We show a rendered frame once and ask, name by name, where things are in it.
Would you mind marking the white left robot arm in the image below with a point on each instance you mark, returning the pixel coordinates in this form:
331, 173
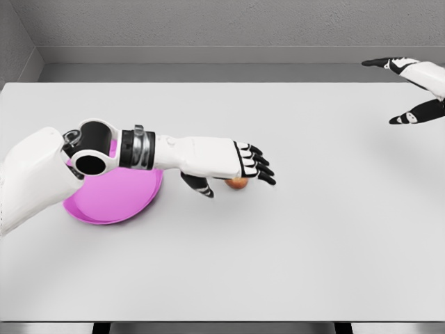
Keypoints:
41, 167

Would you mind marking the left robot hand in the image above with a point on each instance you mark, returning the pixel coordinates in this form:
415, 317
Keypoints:
215, 158

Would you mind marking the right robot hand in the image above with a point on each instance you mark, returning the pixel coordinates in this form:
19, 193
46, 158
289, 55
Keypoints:
422, 74

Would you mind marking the red apple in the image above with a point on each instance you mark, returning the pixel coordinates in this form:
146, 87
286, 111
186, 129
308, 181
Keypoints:
238, 184

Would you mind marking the pink plate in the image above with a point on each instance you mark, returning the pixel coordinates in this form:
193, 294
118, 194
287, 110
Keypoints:
114, 198

